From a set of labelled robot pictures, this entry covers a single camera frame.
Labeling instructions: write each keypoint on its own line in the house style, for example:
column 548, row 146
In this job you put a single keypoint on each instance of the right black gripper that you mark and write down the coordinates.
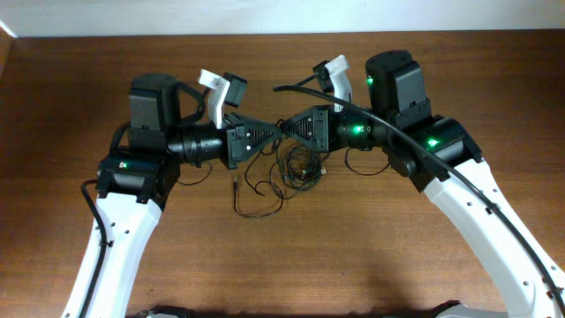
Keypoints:
column 321, row 129

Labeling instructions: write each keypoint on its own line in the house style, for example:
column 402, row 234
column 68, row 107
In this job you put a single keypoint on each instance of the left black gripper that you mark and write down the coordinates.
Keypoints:
column 235, row 145

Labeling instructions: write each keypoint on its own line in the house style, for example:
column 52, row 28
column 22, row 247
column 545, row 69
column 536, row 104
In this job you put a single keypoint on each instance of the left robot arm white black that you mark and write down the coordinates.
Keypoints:
column 171, row 124

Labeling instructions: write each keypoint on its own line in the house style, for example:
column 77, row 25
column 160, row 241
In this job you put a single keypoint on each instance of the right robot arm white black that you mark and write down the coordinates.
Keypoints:
column 443, row 162

